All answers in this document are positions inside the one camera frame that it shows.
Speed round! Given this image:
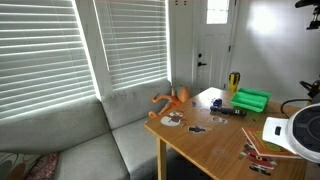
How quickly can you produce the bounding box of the black marker pen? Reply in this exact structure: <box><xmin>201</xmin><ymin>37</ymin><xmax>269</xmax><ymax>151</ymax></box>
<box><xmin>209</xmin><ymin>105</ymin><xmax>247</xmax><ymax>117</ymax></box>

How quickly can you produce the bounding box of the small round sticker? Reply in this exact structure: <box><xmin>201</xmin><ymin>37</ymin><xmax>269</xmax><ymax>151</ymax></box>
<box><xmin>211</xmin><ymin>116</ymin><xmax>229</xmax><ymax>125</ymax></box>

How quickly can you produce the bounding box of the small blue object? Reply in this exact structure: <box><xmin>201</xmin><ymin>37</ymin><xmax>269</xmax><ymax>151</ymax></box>
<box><xmin>212</xmin><ymin>97</ymin><xmax>224</xmax><ymax>108</ymax></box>

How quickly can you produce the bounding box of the grey fabric sofa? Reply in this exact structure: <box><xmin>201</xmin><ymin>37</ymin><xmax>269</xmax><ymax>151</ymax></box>
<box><xmin>0</xmin><ymin>78</ymin><xmax>174</xmax><ymax>180</ymax></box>

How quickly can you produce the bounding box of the orange children's paperback book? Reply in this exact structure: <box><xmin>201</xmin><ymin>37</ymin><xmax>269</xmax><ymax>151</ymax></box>
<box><xmin>241</xmin><ymin>126</ymin><xmax>303</xmax><ymax>160</ymax></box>

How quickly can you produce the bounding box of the red woven pillow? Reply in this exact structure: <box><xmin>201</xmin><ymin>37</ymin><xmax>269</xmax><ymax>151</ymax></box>
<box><xmin>25</xmin><ymin>152</ymin><xmax>61</xmax><ymax>180</ymax></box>

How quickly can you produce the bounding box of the white entry door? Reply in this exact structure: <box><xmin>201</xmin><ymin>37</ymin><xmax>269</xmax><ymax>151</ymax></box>
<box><xmin>192</xmin><ymin>0</ymin><xmax>240</xmax><ymax>92</ymax></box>

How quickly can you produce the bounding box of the patterned beige pillow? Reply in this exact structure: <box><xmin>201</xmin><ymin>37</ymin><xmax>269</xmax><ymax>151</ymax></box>
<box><xmin>0</xmin><ymin>152</ymin><xmax>42</xmax><ymax>180</ymax></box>

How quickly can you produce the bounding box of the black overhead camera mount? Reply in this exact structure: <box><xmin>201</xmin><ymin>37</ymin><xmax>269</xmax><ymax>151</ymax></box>
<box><xmin>294</xmin><ymin>0</ymin><xmax>320</xmax><ymax>31</ymax></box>

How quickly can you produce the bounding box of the black figure sticker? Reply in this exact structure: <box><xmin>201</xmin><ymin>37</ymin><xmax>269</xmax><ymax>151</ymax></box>
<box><xmin>187</xmin><ymin>125</ymin><xmax>208</xmax><ymax>135</ymax></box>

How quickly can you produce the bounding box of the wide white window blind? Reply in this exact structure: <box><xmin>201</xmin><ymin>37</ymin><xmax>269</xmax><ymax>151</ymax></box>
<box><xmin>0</xmin><ymin>0</ymin><xmax>98</xmax><ymax>122</ymax></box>

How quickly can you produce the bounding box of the black cable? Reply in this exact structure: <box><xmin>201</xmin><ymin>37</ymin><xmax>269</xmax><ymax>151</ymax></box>
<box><xmin>279</xmin><ymin>97</ymin><xmax>313</xmax><ymax>120</ymax></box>

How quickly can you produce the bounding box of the narrow white window blind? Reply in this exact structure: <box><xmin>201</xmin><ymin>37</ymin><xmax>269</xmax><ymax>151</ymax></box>
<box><xmin>93</xmin><ymin>0</ymin><xmax>170</xmax><ymax>92</ymax></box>

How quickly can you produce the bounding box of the green plastic tray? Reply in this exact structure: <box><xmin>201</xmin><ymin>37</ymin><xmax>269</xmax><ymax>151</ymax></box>
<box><xmin>230</xmin><ymin>87</ymin><xmax>272</xmax><ymax>114</ymax></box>

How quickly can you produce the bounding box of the orange octopus plush toy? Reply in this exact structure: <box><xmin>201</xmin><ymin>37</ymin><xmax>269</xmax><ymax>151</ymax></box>
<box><xmin>148</xmin><ymin>84</ymin><xmax>192</xmax><ymax>120</ymax></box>

